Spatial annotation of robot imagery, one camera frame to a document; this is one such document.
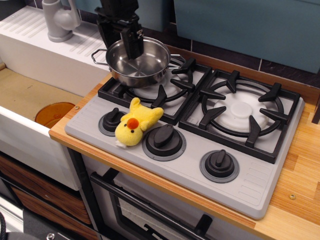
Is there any small left black knob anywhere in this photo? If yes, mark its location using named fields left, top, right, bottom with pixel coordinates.
left=98, top=107, right=125, bottom=137

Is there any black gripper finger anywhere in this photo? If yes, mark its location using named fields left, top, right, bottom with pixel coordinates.
left=121, top=27, right=144, bottom=60
left=97, top=16, right=122, bottom=49

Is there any black burner grate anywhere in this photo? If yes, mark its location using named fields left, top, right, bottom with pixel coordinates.
left=179, top=69, right=303, bottom=164
left=98, top=54, right=213, bottom=125

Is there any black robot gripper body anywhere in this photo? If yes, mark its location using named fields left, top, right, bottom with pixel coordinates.
left=94, top=0, right=142, bottom=33

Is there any stainless steel pot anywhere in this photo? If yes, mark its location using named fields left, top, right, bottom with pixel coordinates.
left=91, top=37, right=186, bottom=88

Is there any black oven door handle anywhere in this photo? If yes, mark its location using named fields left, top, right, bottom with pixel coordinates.
left=89, top=168, right=212, bottom=240

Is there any grey toy stove top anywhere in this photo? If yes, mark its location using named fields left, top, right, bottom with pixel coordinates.
left=64, top=47, right=305, bottom=221

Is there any black braided cable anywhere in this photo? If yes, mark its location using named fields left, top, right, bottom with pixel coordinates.
left=0, top=212, right=8, bottom=240

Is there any large middle black knob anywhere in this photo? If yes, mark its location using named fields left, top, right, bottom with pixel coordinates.
left=142, top=124, right=187, bottom=162

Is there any grey toy faucet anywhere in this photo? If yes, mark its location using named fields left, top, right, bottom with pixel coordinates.
left=42, top=0, right=81, bottom=43

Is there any right black stove knob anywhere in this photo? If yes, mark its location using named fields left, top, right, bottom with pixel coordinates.
left=199, top=149, right=240, bottom=184

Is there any yellow stuffed duck toy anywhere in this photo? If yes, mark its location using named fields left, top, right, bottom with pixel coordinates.
left=115, top=97, right=164, bottom=148

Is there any wooden drawer front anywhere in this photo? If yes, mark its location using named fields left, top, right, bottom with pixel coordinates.
left=0, top=153, right=98, bottom=240

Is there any black left burner grate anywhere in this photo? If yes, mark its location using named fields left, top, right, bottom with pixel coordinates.
left=98, top=54, right=213, bottom=125

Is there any white toy sink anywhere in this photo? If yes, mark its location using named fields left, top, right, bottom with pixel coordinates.
left=0, top=6, right=108, bottom=191

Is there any black right burner grate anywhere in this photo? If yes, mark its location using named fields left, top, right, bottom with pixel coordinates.
left=179, top=69, right=303, bottom=164

